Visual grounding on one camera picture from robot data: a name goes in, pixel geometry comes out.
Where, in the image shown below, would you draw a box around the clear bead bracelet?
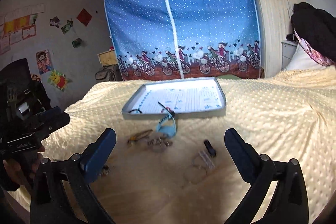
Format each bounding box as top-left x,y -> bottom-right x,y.
183,150 -> 216,185

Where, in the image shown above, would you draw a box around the beige hair claw clip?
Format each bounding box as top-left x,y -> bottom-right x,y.
147,136 -> 173,153

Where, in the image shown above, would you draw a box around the light blue wrist watch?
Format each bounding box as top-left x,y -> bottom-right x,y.
155,112 -> 177,138

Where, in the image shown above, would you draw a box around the left hand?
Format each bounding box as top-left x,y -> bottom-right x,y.
3,146 -> 46,185

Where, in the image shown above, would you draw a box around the wooden side cabinet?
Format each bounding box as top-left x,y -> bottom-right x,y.
98,50 -> 118,67

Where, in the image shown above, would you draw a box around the cream dotted bed blanket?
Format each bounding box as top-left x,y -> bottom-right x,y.
44,67 -> 335,223

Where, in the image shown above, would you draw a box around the grey shallow box tray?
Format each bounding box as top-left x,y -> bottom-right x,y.
121,77 -> 226,119

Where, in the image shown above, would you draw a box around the white pillow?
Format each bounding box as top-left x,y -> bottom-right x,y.
283,44 -> 326,71

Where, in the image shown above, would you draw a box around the pink floral fabric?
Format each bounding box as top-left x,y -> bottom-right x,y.
294,30 -> 335,67

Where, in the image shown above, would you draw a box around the grey bedside drawer cabinet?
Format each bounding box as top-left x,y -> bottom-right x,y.
281,40 -> 297,70

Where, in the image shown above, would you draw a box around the black clothing pile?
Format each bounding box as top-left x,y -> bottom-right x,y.
287,2 -> 335,63

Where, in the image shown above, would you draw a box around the blue fabric wardrobe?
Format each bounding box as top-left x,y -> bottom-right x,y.
104,0 -> 261,81

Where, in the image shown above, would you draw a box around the light wooden wardrobe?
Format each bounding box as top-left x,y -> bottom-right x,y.
255,0 -> 306,78

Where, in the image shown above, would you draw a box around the yellow bear wall sticker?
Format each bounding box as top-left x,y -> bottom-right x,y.
47,69 -> 70,91

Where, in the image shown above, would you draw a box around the cartoon character wall poster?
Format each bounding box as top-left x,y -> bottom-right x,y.
36,50 -> 54,75

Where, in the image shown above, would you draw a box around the green wall ornament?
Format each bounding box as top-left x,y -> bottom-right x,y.
72,38 -> 82,48

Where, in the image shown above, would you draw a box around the award certificates on wall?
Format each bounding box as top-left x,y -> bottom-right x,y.
1,3 -> 45,55

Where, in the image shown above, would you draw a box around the wall photo cluster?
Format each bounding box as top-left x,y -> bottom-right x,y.
50,16 -> 74,34

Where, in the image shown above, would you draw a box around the red diamond wall paper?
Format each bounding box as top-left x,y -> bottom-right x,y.
76,9 -> 92,27

